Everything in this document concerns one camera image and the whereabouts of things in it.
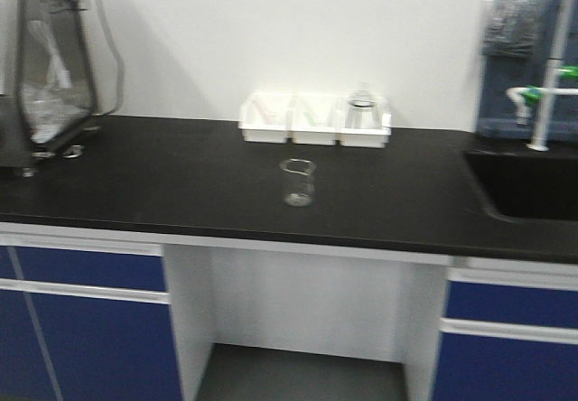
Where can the clear glass beaker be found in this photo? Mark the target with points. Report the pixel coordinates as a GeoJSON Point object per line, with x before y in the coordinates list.
{"type": "Point", "coordinates": [298, 182]}

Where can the green spatula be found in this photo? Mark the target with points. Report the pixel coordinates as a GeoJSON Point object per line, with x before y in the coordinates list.
{"type": "Point", "coordinates": [308, 114]}

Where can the middle white storage bin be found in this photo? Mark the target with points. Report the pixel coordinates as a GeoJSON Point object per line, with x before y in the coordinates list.
{"type": "Point", "coordinates": [315, 119]}

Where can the white storage bin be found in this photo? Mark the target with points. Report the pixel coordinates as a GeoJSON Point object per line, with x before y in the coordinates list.
{"type": "Point", "coordinates": [315, 119]}
{"type": "Point", "coordinates": [367, 138]}
{"type": "Point", "coordinates": [254, 130]}

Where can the red spatula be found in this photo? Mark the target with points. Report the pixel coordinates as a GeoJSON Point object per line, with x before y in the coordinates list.
{"type": "Point", "coordinates": [268, 115]}

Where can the left white storage bin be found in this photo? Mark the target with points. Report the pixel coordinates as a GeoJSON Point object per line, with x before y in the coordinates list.
{"type": "Point", "coordinates": [254, 130]}

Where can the right white storage bin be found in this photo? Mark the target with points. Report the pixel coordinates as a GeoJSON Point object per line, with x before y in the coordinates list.
{"type": "Point", "coordinates": [367, 138]}

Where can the clear round glass flask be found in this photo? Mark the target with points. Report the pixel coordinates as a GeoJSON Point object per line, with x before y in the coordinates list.
{"type": "Point", "coordinates": [361, 109]}

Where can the black lab sink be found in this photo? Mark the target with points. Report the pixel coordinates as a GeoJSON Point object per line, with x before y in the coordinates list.
{"type": "Point", "coordinates": [524, 186]}

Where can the left blue cabinet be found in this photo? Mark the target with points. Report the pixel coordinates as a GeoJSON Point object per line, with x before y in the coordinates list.
{"type": "Point", "coordinates": [86, 323]}

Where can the blue cabinet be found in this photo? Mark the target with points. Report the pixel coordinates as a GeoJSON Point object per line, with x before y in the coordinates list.
{"type": "Point", "coordinates": [86, 323]}
{"type": "Point", "coordinates": [507, 335]}

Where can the grey framed lab apparatus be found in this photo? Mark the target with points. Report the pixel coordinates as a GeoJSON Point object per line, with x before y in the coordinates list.
{"type": "Point", "coordinates": [50, 97]}

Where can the right blue cabinet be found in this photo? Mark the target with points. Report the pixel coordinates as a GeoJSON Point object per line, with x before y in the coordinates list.
{"type": "Point", "coordinates": [507, 335]}

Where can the blue drying rack board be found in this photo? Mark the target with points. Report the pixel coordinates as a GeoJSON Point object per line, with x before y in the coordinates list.
{"type": "Point", "coordinates": [520, 37]}

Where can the white lab faucet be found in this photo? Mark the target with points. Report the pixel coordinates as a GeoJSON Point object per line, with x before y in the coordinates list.
{"type": "Point", "coordinates": [549, 90]}

